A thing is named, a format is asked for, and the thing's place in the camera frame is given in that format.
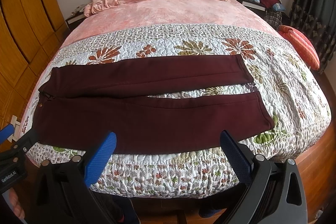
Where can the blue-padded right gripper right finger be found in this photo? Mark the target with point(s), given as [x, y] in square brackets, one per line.
[273, 191]

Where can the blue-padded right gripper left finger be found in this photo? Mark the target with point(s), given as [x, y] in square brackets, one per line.
[63, 190]

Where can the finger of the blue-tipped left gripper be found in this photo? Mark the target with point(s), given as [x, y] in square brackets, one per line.
[6, 132]

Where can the dark maroon pants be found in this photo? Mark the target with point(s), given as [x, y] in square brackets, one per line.
[80, 104]

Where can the person's left hand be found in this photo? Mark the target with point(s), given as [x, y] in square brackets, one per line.
[15, 204]

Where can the floral quilted bedspread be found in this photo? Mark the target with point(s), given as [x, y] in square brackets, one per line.
[289, 92]

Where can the wooden wardrobe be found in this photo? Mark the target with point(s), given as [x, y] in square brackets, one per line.
[32, 31]

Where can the left bedside table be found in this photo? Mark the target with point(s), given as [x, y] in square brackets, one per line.
[76, 18]

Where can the bedside table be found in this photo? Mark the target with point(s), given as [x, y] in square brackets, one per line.
[76, 18]
[254, 6]

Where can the orange striped pillow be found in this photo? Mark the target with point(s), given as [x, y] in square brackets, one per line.
[301, 44]

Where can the right bedside table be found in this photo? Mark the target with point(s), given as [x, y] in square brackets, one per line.
[254, 6]

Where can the pink fleece bed sheet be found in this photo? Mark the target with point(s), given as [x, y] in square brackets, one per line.
[153, 12]

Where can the dark patterned curtain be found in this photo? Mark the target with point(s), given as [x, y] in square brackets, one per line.
[316, 19]

